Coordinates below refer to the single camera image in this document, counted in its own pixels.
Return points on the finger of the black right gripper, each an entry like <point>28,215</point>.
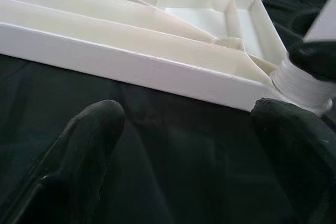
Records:
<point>312,58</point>

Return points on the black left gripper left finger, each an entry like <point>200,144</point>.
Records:
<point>78,161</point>

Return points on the white plastic table top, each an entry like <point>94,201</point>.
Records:
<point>131,58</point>

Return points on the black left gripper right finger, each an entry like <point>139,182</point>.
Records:
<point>302,161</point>

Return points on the white plastic table leg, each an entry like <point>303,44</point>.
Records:
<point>299,85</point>

